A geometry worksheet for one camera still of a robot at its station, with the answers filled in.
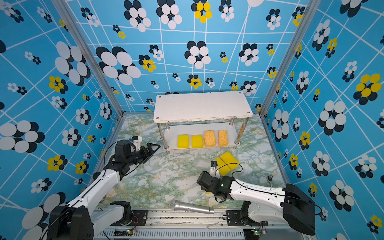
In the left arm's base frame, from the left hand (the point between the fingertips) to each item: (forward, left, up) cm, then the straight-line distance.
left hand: (157, 149), depth 82 cm
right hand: (-14, -30, -12) cm, 35 cm away
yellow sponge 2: (+10, -22, -7) cm, 26 cm away
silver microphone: (-26, -14, -12) cm, 31 cm away
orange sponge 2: (+12, -39, -5) cm, 41 cm away
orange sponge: (+11, -30, -6) cm, 33 cm away
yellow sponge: (+10, -13, -7) cm, 18 cm away
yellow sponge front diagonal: (-12, -35, +2) cm, 37 cm away
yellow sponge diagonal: (+2, -42, -14) cm, 44 cm away
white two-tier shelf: (+37, -25, -2) cm, 45 cm away
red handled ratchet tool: (-12, -64, -13) cm, 67 cm away
